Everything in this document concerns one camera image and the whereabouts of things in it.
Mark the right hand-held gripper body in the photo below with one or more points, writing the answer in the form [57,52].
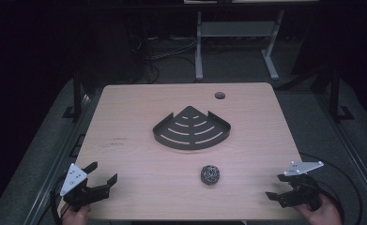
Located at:
[303,168]

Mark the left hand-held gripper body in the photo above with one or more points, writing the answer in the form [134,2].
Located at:
[73,178]

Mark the steel wool ball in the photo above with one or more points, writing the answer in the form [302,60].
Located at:
[210,175]

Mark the black metal corner shelf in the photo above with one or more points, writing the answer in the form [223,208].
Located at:
[191,129]

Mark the person's left hand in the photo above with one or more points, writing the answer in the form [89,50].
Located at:
[76,216]

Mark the person's right hand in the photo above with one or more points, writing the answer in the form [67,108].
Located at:
[323,214]

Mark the grey metal stand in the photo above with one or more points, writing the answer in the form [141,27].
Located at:
[234,29]

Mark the aluminium frame rail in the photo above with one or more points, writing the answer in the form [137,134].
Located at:
[51,175]
[353,153]

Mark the black frame post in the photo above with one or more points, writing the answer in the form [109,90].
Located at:
[77,97]
[335,93]

